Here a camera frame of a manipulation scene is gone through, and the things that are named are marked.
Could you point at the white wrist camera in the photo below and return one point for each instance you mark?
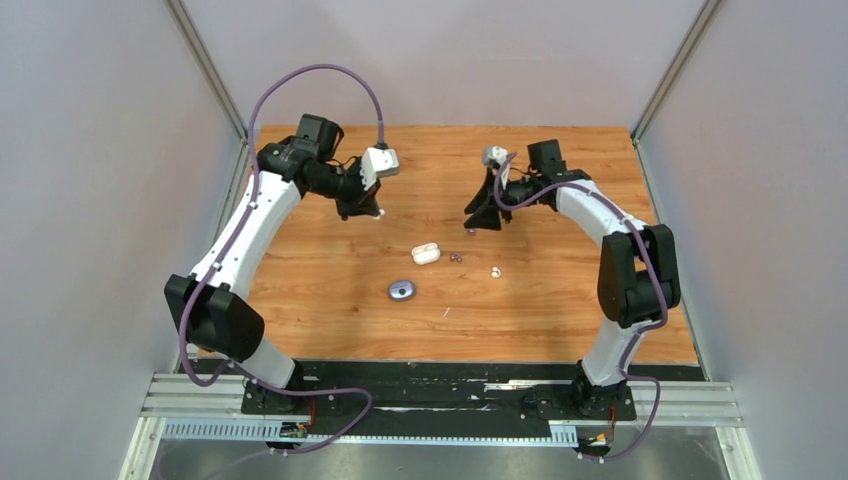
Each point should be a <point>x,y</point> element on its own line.
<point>498,159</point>
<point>377,163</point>

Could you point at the white earbud charging case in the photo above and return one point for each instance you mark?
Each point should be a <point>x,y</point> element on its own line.
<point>426,253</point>

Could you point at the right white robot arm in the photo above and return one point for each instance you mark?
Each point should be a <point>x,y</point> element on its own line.
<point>638,282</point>

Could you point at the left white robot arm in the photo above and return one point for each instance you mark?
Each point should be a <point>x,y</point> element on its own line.
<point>209,305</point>

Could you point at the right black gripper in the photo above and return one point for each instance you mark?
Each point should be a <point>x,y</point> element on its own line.
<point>485,210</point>

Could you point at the aluminium frame rail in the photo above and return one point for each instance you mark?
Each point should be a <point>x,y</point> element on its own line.
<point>177,409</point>

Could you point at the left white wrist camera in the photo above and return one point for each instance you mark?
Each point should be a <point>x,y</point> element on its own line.
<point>377,163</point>

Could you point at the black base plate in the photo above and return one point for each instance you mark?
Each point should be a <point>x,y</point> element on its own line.
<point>443,399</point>

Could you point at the purple earbud charging case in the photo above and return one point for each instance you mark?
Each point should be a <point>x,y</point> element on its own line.
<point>401,290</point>

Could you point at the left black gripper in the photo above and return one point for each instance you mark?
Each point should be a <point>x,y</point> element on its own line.
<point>362,202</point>

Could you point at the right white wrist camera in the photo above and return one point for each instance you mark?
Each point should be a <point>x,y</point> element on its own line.
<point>498,159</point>

